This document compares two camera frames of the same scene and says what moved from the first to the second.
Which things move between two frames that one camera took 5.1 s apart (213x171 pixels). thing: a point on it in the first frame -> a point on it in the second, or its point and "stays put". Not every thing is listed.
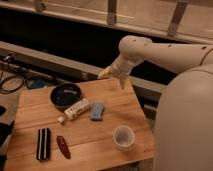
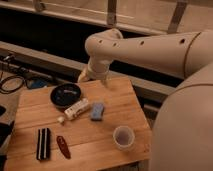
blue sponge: [97, 111] stays put
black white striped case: [43, 151] stays put
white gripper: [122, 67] -> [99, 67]
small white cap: [60, 119] stays put
